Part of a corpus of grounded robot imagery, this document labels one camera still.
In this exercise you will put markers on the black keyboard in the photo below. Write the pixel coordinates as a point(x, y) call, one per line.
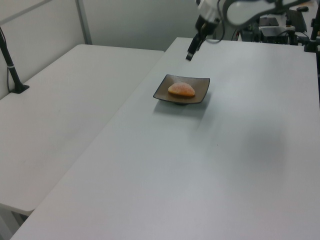
point(297, 21)

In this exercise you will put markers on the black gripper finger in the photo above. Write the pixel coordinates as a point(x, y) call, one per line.
point(203, 41)
point(192, 48)

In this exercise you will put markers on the black electronics box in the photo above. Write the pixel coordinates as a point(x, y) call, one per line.
point(273, 33)

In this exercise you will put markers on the black pole with base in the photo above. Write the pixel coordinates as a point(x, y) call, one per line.
point(11, 70)

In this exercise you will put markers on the grey metal partition post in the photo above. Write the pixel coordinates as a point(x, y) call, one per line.
point(83, 22)

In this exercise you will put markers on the black camera stand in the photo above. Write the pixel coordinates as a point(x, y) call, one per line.
point(312, 41)

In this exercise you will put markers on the sugared orange bread bun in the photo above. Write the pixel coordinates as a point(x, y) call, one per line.
point(181, 89)

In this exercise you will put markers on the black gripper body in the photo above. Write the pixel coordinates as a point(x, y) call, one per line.
point(208, 25)

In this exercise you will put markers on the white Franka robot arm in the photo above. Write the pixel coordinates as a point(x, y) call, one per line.
point(240, 12)

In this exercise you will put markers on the black computer mouse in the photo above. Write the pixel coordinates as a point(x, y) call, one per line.
point(303, 9)

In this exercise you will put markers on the square brown ceramic plate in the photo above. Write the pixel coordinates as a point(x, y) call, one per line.
point(198, 86)

